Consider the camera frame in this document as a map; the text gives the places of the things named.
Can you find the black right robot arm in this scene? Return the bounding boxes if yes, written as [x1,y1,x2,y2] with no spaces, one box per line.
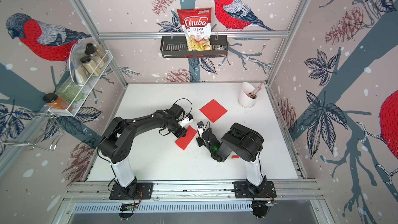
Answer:
[197,121,266,191]

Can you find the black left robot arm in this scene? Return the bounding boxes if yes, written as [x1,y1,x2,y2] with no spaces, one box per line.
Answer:
[97,103,193,199]

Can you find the white pen cup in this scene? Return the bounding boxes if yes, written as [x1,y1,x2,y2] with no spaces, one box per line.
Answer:
[238,82,256,108]

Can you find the beige spice bottle front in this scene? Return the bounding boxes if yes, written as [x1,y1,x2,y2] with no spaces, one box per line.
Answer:
[80,56,101,77]

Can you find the beige spice bottle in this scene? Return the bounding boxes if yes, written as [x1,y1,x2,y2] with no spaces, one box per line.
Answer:
[85,43,108,64]
[80,56,101,77]

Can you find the Chuba cassava chips bag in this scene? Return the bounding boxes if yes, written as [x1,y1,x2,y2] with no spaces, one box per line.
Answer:
[177,8,212,51]

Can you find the green lidded jar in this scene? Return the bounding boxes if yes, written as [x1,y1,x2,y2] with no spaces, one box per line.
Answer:
[56,82,83,103]

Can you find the beige spice bottle rear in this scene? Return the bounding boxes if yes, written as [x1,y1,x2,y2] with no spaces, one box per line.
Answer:
[85,43,108,64]

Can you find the orange spice jar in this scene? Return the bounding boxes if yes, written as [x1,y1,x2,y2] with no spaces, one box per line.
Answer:
[42,93,73,112]

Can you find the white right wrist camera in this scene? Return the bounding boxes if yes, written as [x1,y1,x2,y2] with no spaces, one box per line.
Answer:
[197,121,205,137]

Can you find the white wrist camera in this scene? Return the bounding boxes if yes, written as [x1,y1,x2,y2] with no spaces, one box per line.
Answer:
[179,113,193,128]
[197,121,205,137]

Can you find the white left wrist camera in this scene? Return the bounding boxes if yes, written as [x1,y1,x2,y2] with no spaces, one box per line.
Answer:
[179,113,193,128]

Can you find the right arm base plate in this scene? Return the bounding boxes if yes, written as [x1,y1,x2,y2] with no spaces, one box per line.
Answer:
[233,180,277,199]

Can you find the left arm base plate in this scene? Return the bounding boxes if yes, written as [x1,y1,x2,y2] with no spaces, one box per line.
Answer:
[109,183,153,201]

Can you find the black wire basket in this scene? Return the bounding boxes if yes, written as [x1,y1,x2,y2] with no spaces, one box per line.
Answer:
[160,35,228,58]

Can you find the white wire shelf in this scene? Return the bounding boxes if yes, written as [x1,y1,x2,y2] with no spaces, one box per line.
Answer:
[49,37,114,117]

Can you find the chrome wire rack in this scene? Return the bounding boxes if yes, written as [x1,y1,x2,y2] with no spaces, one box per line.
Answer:
[1,111,65,151]

